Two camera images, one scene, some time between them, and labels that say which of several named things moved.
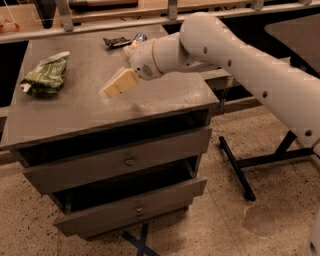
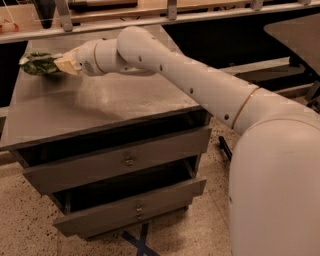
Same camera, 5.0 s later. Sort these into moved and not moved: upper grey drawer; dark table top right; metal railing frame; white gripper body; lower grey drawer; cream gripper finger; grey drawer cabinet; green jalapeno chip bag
Moved: white gripper body; green jalapeno chip bag; cream gripper finger
Not moved: metal railing frame; dark table top right; grey drawer cabinet; lower grey drawer; upper grey drawer
